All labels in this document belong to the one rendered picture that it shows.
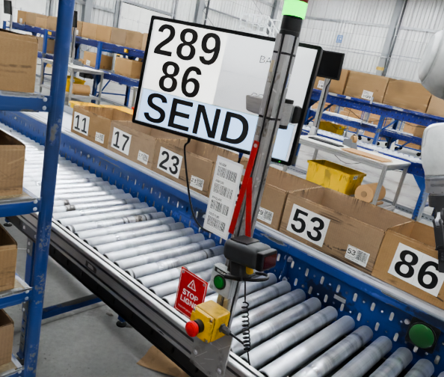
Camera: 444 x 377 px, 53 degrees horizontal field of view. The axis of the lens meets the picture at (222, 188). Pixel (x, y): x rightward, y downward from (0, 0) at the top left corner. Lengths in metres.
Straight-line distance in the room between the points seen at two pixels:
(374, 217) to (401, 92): 4.57
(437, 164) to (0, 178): 1.14
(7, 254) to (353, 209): 1.36
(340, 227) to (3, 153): 1.12
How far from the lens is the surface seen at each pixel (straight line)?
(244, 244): 1.01
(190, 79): 1.23
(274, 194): 1.74
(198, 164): 1.99
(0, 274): 1.00
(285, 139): 1.14
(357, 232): 1.59
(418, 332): 1.51
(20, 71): 0.89
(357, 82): 6.60
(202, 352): 1.27
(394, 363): 1.45
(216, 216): 1.12
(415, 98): 6.28
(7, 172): 0.93
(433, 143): 1.44
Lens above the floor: 1.46
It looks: 16 degrees down
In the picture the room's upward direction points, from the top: 12 degrees clockwise
